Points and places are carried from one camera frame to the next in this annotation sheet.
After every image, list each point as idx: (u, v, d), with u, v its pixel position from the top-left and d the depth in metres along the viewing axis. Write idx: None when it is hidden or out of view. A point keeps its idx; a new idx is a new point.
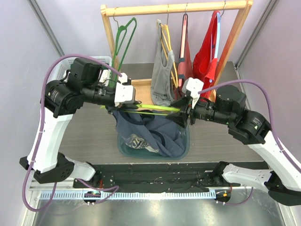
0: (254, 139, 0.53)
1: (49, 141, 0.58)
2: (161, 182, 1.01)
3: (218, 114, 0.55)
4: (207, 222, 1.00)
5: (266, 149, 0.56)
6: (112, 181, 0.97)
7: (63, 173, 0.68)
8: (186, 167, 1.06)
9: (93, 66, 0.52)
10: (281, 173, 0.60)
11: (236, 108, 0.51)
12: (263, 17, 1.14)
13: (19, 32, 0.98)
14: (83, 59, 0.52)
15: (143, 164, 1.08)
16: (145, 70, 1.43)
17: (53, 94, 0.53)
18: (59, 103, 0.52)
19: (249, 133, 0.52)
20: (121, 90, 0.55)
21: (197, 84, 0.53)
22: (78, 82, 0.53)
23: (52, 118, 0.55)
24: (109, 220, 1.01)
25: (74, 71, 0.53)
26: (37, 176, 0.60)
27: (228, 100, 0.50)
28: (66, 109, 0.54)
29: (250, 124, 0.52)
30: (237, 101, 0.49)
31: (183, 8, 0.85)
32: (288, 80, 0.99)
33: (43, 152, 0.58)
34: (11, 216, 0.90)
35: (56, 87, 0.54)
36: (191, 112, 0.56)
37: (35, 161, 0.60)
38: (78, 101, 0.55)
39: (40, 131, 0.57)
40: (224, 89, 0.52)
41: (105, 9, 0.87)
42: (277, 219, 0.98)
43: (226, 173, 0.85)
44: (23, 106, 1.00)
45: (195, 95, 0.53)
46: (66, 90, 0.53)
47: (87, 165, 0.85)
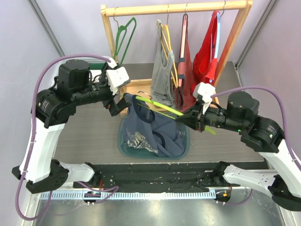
0: (268, 147, 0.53)
1: (40, 151, 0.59)
2: (161, 182, 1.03)
3: (229, 121, 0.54)
4: (207, 222, 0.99)
5: (279, 159, 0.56)
6: (112, 181, 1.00)
7: (57, 181, 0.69)
8: (186, 167, 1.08)
9: (80, 72, 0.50)
10: (289, 182, 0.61)
11: (249, 115, 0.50)
12: (263, 17, 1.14)
13: (19, 32, 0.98)
14: (70, 65, 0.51)
15: (143, 164, 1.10)
16: (145, 70, 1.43)
17: (44, 104, 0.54)
18: (49, 113, 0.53)
19: (263, 140, 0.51)
20: (117, 74, 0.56)
21: (209, 89, 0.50)
22: (67, 89, 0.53)
23: (43, 129, 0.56)
24: (109, 220, 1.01)
25: (61, 79, 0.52)
26: (29, 186, 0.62)
27: (240, 107, 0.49)
28: (57, 119, 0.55)
29: (265, 132, 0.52)
30: (250, 109, 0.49)
31: (183, 8, 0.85)
32: (289, 80, 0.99)
33: (34, 162, 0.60)
34: (11, 216, 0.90)
35: (46, 97, 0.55)
36: (201, 118, 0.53)
37: (27, 171, 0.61)
38: (70, 109, 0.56)
39: (32, 141, 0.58)
40: (236, 96, 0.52)
41: (105, 9, 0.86)
42: (277, 219, 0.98)
43: (227, 174, 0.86)
44: (24, 106, 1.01)
45: (207, 100, 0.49)
46: (56, 100, 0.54)
47: (84, 166, 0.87)
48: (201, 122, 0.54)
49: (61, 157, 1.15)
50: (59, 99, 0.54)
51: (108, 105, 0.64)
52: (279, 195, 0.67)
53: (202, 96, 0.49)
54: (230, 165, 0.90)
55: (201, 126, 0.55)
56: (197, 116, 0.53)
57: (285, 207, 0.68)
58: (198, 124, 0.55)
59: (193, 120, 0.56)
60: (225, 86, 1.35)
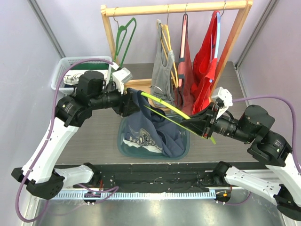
0: (274, 161, 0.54)
1: (51, 150, 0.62)
2: (161, 182, 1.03)
3: (240, 133, 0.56)
4: (207, 222, 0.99)
5: (286, 172, 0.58)
6: (112, 181, 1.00)
7: (52, 189, 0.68)
8: (186, 167, 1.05)
9: (96, 81, 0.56)
10: (294, 192, 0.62)
11: (263, 131, 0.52)
12: (263, 17, 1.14)
13: (19, 32, 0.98)
14: (87, 75, 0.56)
15: (142, 164, 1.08)
16: (145, 70, 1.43)
17: (67, 107, 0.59)
18: (70, 117, 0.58)
19: (270, 155, 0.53)
20: (121, 70, 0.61)
21: (229, 94, 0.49)
22: (84, 96, 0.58)
23: (62, 127, 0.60)
24: (109, 220, 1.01)
25: (80, 86, 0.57)
26: (31, 187, 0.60)
27: (257, 123, 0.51)
28: (75, 121, 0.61)
29: (273, 147, 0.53)
30: (265, 125, 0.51)
31: (183, 8, 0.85)
32: (289, 80, 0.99)
33: (43, 161, 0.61)
34: (11, 216, 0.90)
35: (70, 100, 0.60)
36: (214, 123, 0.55)
37: (31, 170, 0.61)
38: (88, 113, 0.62)
39: (47, 139, 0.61)
40: (254, 110, 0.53)
41: (105, 9, 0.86)
42: (277, 219, 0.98)
43: (229, 177, 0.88)
44: (24, 106, 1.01)
45: (227, 104, 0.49)
46: (77, 104, 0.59)
47: (83, 169, 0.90)
48: (212, 128, 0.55)
49: (61, 157, 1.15)
50: (79, 104, 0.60)
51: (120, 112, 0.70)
52: (285, 205, 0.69)
53: (222, 100, 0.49)
54: (231, 166, 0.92)
55: (209, 132, 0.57)
56: (209, 121, 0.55)
57: (289, 216, 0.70)
58: (207, 129, 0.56)
59: (201, 125, 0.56)
60: (225, 86, 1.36)
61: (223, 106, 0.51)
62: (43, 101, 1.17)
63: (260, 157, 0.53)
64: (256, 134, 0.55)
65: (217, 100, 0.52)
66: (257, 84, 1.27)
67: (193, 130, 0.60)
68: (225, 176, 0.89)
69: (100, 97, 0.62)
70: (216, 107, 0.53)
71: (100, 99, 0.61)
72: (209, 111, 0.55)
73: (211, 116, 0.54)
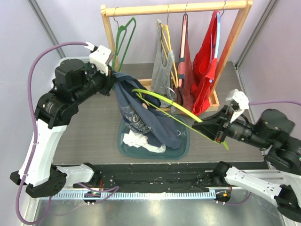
0: (296, 170, 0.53)
1: (42, 152, 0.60)
2: (161, 182, 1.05)
3: (255, 138, 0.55)
4: (207, 222, 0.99)
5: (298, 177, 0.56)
6: (112, 181, 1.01)
7: (55, 186, 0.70)
8: (186, 167, 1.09)
9: (75, 72, 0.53)
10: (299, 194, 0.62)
11: (282, 136, 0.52)
12: (263, 17, 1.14)
13: (19, 31, 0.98)
14: (64, 67, 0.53)
15: (143, 164, 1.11)
16: (145, 70, 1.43)
17: (48, 106, 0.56)
18: (54, 116, 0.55)
19: (291, 162, 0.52)
20: (99, 52, 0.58)
21: (244, 97, 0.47)
22: (66, 91, 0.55)
23: (46, 129, 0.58)
24: (109, 221, 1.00)
25: (59, 81, 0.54)
26: (29, 190, 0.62)
27: (276, 128, 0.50)
28: (60, 120, 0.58)
29: (295, 155, 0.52)
30: (285, 130, 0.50)
31: (183, 8, 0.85)
32: (289, 80, 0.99)
33: (35, 165, 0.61)
34: (11, 217, 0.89)
35: (51, 99, 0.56)
36: (227, 127, 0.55)
37: (27, 174, 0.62)
38: (72, 109, 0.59)
39: (35, 143, 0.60)
40: (272, 115, 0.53)
41: (105, 9, 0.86)
42: (277, 219, 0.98)
43: (229, 177, 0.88)
44: (24, 106, 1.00)
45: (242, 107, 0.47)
46: (59, 101, 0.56)
47: (83, 168, 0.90)
48: (225, 132, 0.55)
49: (61, 157, 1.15)
50: (60, 101, 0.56)
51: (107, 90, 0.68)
52: (286, 206, 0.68)
53: (237, 102, 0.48)
54: (231, 166, 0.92)
55: (222, 137, 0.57)
56: (223, 124, 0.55)
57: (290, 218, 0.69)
58: (220, 133, 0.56)
59: (215, 128, 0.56)
60: (225, 86, 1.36)
61: (238, 109, 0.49)
62: None
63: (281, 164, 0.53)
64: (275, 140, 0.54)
65: (232, 103, 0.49)
66: (256, 84, 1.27)
67: (204, 133, 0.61)
68: (225, 176, 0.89)
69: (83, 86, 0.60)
70: (230, 111, 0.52)
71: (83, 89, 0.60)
72: (222, 114, 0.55)
73: (225, 120, 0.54)
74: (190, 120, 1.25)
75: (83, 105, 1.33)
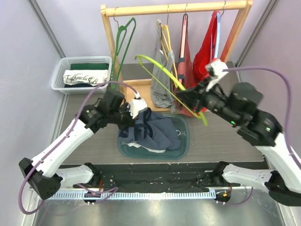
0: (265, 141, 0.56)
1: (66, 146, 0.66)
2: (161, 182, 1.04)
3: (226, 109, 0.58)
4: (207, 222, 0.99)
5: (277, 153, 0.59)
6: (112, 181, 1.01)
7: (51, 189, 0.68)
8: (186, 167, 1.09)
9: (119, 98, 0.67)
10: (287, 176, 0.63)
11: (251, 108, 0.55)
12: (263, 17, 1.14)
13: (19, 31, 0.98)
14: (114, 91, 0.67)
15: (142, 164, 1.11)
16: (146, 70, 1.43)
17: (91, 113, 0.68)
18: (91, 123, 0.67)
19: (261, 134, 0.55)
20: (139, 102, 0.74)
21: (219, 63, 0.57)
22: (106, 108, 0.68)
23: (82, 127, 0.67)
24: (109, 220, 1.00)
25: (104, 99, 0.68)
26: (37, 177, 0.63)
27: (244, 99, 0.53)
28: (94, 127, 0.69)
29: (263, 125, 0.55)
30: (254, 102, 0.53)
31: (183, 8, 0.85)
32: (288, 80, 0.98)
33: (55, 154, 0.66)
34: (11, 216, 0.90)
35: (93, 108, 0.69)
36: (202, 93, 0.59)
37: (42, 162, 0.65)
38: (105, 122, 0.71)
39: (66, 135, 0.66)
40: (241, 87, 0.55)
41: (105, 9, 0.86)
42: (277, 219, 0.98)
43: (226, 173, 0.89)
44: (24, 106, 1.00)
45: (218, 71, 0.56)
46: (98, 113, 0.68)
47: (82, 169, 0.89)
48: (201, 100, 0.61)
49: None
50: (100, 112, 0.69)
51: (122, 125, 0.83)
52: (276, 189, 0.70)
53: (214, 70, 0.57)
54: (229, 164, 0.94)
55: (198, 104, 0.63)
56: (199, 89, 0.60)
57: (283, 203, 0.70)
58: (197, 101, 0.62)
59: (192, 95, 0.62)
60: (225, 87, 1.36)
61: (215, 76, 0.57)
62: (42, 101, 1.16)
63: (252, 136, 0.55)
64: (244, 112, 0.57)
65: (209, 70, 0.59)
66: (256, 84, 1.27)
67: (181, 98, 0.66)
68: (223, 173, 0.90)
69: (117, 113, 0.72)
70: (208, 78, 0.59)
71: (116, 114, 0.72)
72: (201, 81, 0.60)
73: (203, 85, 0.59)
74: (190, 120, 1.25)
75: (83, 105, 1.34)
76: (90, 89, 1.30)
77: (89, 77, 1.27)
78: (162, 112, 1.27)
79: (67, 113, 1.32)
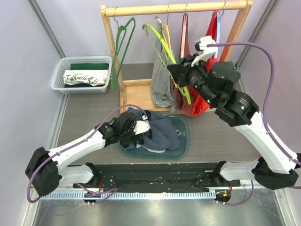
0: (240, 121, 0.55)
1: (83, 148, 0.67)
2: (161, 182, 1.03)
3: (204, 87, 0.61)
4: (207, 222, 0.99)
5: (252, 131, 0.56)
6: (112, 181, 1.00)
7: (50, 187, 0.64)
8: (186, 167, 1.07)
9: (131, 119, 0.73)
10: (267, 156, 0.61)
11: (228, 87, 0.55)
12: (263, 17, 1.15)
13: (19, 31, 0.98)
14: (128, 114, 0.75)
15: (143, 164, 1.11)
16: (146, 70, 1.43)
17: (107, 129, 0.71)
18: (106, 137, 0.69)
19: (236, 114, 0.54)
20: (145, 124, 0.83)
21: (207, 38, 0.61)
22: (119, 127, 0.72)
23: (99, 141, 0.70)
24: (109, 221, 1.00)
25: (120, 119, 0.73)
26: (51, 166, 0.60)
27: (222, 77, 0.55)
28: (107, 142, 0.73)
29: (237, 104, 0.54)
30: (230, 80, 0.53)
31: (183, 8, 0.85)
32: (287, 80, 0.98)
33: (72, 151, 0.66)
34: (11, 216, 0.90)
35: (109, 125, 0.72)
36: (186, 67, 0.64)
37: (58, 154, 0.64)
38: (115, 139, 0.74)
39: (85, 138, 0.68)
40: (219, 68, 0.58)
41: (105, 8, 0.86)
42: (277, 219, 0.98)
43: (223, 170, 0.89)
44: (24, 105, 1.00)
45: (203, 44, 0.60)
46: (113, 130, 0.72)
47: (83, 169, 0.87)
48: (185, 74, 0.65)
49: None
50: (114, 130, 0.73)
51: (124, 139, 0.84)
52: (262, 173, 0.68)
53: (200, 44, 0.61)
54: None
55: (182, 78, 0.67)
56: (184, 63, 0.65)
57: (268, 186, 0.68)
58: (181, 76, 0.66)
59: (178, 69, 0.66)
60: None
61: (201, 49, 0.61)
62: (42, 101, 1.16)
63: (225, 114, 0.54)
64: (221, 91, 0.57)
65: (196, 44, 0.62)
66: (256, 84, 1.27)
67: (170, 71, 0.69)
68: (220, 171, 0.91)
69: (129, 131, 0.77)
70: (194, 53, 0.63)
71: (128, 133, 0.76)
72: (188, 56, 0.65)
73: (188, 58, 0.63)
74: (190, 120, 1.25)
75: (83, 105, 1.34)
76: (90, 89, 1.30)
77: (89, 77, 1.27)
78: (162, 112, 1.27)
79: (67, 113, 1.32)
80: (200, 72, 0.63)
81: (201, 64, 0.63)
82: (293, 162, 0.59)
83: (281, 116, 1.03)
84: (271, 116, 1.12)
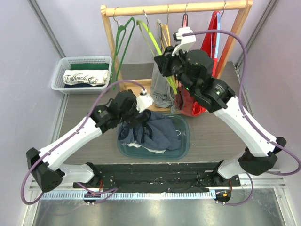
0: (216, 106, 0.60)
1: (76, 141, 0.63)
2: (161, 182, 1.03)
3: (183, 75, 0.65)
4: (207, 222, 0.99)
5: (229, 115, 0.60)
6: (112, 181, 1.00)
7: (51, 183, 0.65)
8: (186, 167, 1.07)
9: (130, 100, 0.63)
10: (247, 141, 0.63)
11: (202, 72, 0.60)
12: (264, 17, 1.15)
13: (19, 31, 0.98)
14: (125, 92, 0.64)
15: (142, 164, 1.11)
16: (146, 70, 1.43)
17: (102, 113, 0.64)
18: (100, 123, 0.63)
19: (212, 99, 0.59)
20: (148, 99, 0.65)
21: (183, 28, 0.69)
22: (117, 109, 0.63)
23: (92, 127, 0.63)
24: (109, 220, 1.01)
25: (116, 100, 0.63)
26: (43, 168, 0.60)
27: (196, 63, 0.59)
28: (104, 127, 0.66)
29: (213, 91, 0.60)
30: (204, 66, 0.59)
31: (183, 8, 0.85)
32: (288, 80, 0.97)
33: (64, 148, 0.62)
34: (11, 216, 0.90)
35: (104, 108, 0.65)
36: (167, 57, 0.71)
37: (49, 154, 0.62)
38: (114, 123, 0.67)
39: (76, 131, 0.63)
40: (195, 54, 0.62)
41: (105, 9, 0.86)
42: (277, 219, 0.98)
43: (220, 170, 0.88)
44: (24, 105, 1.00)
45: (179, 35, 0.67)
46: (109, 114, 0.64)
47: (84, 168, 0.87)
48: (166, 63, 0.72)
49: None
50: (111, 114, 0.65)
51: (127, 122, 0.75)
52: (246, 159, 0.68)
53: (177, 34, 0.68)
54: None
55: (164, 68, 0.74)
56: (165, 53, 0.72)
57: (252, 172, 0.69)
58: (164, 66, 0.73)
59: (161, 60, 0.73)
60: None
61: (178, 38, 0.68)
62: (42, 101, 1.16)
63: (202, 99, 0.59)
64: (198, 78, 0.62)
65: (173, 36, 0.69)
66: (256, 84, 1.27)
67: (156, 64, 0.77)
68: (218, 169, 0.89)
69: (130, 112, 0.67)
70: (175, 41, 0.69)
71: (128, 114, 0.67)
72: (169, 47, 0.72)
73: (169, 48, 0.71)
74: (190, 120, 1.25)
75: (83, 105, 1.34)
76: (89, 89, 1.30)
77: (89, 77, 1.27)
78: (162, 113, 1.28)
79: (67, 113, 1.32)
80: (179, 61, 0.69)
81: (180, 53, 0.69)
82: (272, 144, 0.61)
83: (281, 116, 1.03)
84: (271, 116, 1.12)
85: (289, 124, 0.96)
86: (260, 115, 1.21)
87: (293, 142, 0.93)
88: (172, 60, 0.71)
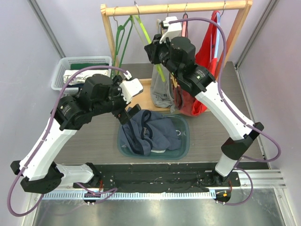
0: (196, 90, 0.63)
1: (47, 149, 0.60)
2: (161, 182, 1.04)
3: (169, 60, 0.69)
4: (207, 222, 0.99)
5: (207, 98, 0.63)
6: (112, 181, 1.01)
7: (47, 187, 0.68)
8: (186, 167, 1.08)
9: (102, 87, 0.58)
10: (225, 124, 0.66)
11: (184, 58, 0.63)
12: (264, 16, 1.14)
13: (19, 31, 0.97)
14: (95, 78, 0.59)
15: (142, 164, 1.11)
16: (145, 70, 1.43)
17: (66, 108, 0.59)
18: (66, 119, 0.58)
19: (193, 83, 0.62)
20: (133, 84, 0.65)
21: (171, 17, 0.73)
22: (88, 99, 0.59)
23: (57, 130, 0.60)
24: (109, 220, 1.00)
25: (84, 90, 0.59)
26: (24, 183, 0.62)
27: (178, 48, 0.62)
28: (72, 125, 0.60)
29: (194, 76, 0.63)
30: (185, 51, 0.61)
31: (182, 7, 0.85)
32: (287, 80, 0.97)
33: (36, 160, 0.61)
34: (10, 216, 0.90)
35: (69, 102, 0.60)
36: (155, 44, 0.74)
37: (26, 167, 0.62)
38: (86, 118, 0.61)
39: (42, 139, 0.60)
40: (178, 40, 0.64)
41: (105, 8, 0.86)
42: (277, 219, 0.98)
43: (218, 167, 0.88)
44: (23, 105, 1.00)
45: (166, 21, 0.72)
46: (77, 107, 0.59)
47: (83, 168, 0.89)
48: (154, 51, 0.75)
49: (62, 157, 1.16)
50: (79, 107, 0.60)
51: (119, 114, 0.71)
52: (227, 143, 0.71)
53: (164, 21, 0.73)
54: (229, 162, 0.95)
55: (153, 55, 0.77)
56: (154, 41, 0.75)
57: (231, 156, 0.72)
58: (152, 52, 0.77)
59: (150, 47, 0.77)
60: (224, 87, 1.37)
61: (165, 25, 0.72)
62: (42, 101, 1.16)
63: (184, 83, 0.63)
64: (180, 62, 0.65)
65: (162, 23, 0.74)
66: (256, 84, 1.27)
67: (146, 52, 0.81)
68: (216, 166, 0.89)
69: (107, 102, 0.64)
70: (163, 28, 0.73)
71: (100, 105, 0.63)
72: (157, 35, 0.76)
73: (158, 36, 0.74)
74: (190, 120, 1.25)
75: None
76: None
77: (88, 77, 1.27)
78: (162, 112, 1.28)
79: None
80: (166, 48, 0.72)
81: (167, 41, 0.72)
82: (249, 128, 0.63)
83: (281, 116, 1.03)
84: (270, 116, 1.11)
85: (289, 124, 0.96)
86: (260, 115, 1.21)
87: (293, 142, 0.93)
88: (160, 47, 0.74)
